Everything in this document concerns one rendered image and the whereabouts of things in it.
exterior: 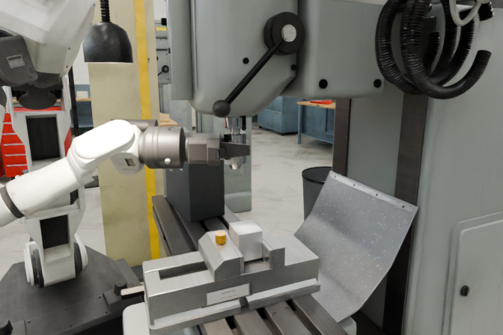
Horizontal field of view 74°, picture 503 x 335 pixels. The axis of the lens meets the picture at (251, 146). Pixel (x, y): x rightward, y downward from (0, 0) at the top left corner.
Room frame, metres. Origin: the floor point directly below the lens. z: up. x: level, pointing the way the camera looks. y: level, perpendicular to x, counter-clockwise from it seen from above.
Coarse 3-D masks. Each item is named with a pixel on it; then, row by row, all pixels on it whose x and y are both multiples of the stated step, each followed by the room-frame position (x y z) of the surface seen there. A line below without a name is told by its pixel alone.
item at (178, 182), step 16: (176, 176) 1.05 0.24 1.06; (192, 176) 0.97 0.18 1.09; (208, 176) 0.99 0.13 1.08; (176, 192) 1.06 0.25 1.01; (192, 192) 0.96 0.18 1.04; (208, 192) 0.99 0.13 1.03; (224, 192) 1.02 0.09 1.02; (176, 208) 1.06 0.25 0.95; (192, 208) 0.96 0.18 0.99; (208, 208) 0.99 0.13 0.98; (224, 208) 1.02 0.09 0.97
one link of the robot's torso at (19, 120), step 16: (64, 80) 1.13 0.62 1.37; (64, 96) 1.10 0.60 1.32; (32, 112) 1.04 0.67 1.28; (48, 112) 1.06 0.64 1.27; (64, 112) 1.09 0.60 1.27; (16, 128) 1.00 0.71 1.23; (32, 128) 1.06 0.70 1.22; (48, 128) 1.09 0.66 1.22; (64, 128) 1.07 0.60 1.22; (32, 144) 1.06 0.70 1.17; (48, 144) 1.09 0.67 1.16; (32, 160) 1.06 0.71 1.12; (48, 160) 1.07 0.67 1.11; (48, 208) 1.05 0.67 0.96
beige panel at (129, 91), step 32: (96, 0) 2.18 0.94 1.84; (128, 0) 2.25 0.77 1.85; (128, 32) 2.24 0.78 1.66; (96, 64) 2.16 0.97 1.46; (128, 64) 2.24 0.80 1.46; (96, 96) 2.16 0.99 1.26; (128, 96) 2.23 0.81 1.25; (128, 192) 2.22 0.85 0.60; (160, 192) 2.30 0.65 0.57; (128, 224) 2.21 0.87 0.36; (128, 256) 2.20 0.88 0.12; (160, 256) 2.29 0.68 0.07
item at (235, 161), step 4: (224, 140) 0.69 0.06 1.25; (228, 140) 0.67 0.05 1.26; (232, 140) 0.67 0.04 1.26; (236, 140) 0.67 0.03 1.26; (240, 140) 0.67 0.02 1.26; (244, 140) 0.68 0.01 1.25; (240, 156) 0.67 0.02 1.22; (244, 156) 0.68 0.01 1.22; (228, 160) 0.67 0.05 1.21; (232, 160) 0.67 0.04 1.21; (236, 160) 0.67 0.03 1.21; (240, 160) 0.67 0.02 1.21; (244, 160) 0.68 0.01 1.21; (228, 164) 0.67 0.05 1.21; (232, 164) 0.67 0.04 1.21; (236, 164) 0.67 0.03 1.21; (240, 164) 0.67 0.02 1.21
